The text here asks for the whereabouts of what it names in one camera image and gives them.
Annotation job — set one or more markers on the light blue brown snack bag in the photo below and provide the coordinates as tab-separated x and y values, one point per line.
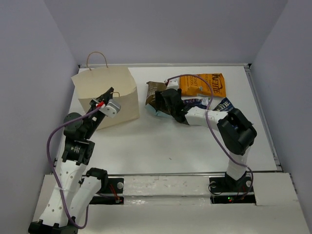
150	102

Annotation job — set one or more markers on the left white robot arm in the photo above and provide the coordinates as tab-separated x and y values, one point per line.
75	186

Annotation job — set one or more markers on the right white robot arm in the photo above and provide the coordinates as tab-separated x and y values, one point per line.
231	130

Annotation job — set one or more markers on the orange Kettle chips bag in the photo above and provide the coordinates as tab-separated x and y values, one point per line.
191	86

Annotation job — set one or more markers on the beige paper bag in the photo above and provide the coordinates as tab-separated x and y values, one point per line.
93	82

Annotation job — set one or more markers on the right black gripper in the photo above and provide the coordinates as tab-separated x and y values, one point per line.
159	97

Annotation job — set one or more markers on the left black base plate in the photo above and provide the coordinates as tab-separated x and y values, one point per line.
111	194

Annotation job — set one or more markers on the purple snack bag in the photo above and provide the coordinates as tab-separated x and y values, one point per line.
201	103

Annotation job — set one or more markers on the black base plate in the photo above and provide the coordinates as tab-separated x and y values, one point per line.
111	194
222	193

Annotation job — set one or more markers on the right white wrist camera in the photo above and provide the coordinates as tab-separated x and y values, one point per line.
172	84

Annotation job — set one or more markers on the silver metal rail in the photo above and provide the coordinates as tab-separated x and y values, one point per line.
173	174

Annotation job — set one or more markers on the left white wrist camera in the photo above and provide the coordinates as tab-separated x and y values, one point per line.
111	109

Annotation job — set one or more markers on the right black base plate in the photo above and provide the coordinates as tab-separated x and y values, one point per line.
222	193

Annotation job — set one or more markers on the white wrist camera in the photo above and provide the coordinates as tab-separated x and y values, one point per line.
111	109
172	84

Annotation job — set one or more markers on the blue potato chips bag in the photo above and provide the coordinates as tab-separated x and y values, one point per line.
224	106

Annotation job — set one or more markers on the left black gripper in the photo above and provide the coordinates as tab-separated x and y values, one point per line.
104	97

